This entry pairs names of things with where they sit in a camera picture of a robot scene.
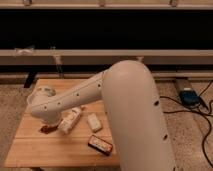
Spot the dark red pepper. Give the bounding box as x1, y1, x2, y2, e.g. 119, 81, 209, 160
40, 125, 58, 134

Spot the white plastic bottle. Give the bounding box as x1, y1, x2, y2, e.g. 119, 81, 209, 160
58, 106, 84, 134

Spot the dark snack box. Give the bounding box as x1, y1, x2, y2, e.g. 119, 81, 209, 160
88, 135, 113, 156

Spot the small white packet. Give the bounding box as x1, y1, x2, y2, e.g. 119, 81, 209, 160
87, 113, 102, 132

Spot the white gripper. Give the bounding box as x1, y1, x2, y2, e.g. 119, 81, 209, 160
41, 117, 62, 127

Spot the long white rail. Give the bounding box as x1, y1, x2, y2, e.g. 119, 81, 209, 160
0, 49, 213, 66

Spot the blue power adapter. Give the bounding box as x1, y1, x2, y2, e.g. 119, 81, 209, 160
179, 89, 200, 106

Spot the wooden table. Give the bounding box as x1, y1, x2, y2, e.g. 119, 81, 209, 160
4, 78, 121, 169

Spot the black cable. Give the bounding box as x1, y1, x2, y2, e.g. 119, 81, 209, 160
159, 79, 213, 169

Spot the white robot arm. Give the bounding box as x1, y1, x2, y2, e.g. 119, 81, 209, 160
29, 60, 177, 171

